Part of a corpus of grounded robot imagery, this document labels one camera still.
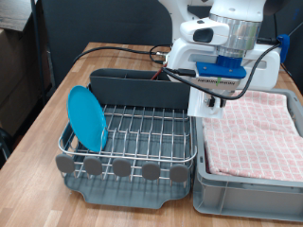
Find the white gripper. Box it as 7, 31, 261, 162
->
166, 17, 282, 110

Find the blue plastic plate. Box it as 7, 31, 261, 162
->
66, 84, 109, 153

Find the pink checkered towel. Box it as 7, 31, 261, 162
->
202, 89, 303, 183

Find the dark grey cutlery holder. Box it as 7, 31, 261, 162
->
89, 68, 192, 111

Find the grey plastic crate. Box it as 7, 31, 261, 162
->
191, 88, 303, 222

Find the grey plastic drain tray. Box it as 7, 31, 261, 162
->
57, 84, 195, 210

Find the black metal pole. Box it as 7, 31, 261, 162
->
29, 0, 48, 107

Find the brown cardboard box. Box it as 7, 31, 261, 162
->
0, 27, 53, 146

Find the black chair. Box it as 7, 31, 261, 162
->
0, 127, 14, 168

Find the wooden shelf board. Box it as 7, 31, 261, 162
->
0, 0, 40, 33

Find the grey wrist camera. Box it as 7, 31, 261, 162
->
191, 74, 243, 90

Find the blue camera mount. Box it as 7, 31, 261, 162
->
195, 55, 248, 79

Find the black camera cable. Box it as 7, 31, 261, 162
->
161, 22, 303, 101

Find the blue cable clip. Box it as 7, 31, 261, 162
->
276, 33, 291, 64

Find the metal wire dish rack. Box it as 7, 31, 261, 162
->
55, 83, 198, 190

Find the black power cable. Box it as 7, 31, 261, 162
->
73, 44, 173, 65

